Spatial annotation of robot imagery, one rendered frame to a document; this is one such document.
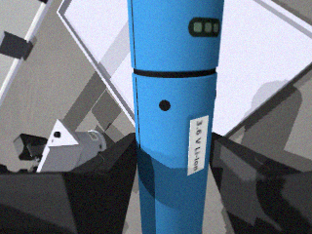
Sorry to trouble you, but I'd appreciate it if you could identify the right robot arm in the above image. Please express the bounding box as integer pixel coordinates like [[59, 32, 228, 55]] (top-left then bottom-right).
[[0, 164, 28, 172]]

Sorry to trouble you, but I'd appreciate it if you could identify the white shallow tray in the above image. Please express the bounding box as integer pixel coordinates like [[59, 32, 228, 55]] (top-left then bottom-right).
[[57, 0, 312, 137]]

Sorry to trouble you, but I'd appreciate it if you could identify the white square plate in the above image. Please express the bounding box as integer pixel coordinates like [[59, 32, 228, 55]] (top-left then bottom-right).
[[36, 119, 84, 172]]

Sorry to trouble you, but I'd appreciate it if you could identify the small grey block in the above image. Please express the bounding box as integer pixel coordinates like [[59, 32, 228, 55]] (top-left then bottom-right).
[[0, 31, 28, 59]]

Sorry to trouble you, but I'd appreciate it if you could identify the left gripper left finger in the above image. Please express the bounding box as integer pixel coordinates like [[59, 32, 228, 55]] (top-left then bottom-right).
[[0, 133, 137, 234]]

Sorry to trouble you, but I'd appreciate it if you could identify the grey cylindrical joint module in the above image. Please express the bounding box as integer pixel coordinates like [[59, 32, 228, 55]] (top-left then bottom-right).
[[71, 130, 106, 169]]

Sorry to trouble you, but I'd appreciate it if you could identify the blue electric screwdriver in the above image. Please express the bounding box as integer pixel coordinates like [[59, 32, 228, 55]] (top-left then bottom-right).
[[127, 0, 224, 234]]

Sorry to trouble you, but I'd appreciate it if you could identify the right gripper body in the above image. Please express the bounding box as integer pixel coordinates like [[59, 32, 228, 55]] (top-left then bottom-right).
[[13, 134, 48, 172]]

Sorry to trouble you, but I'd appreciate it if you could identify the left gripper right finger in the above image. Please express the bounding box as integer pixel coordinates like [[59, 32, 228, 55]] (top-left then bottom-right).
[[209, 132, 312, 234]]

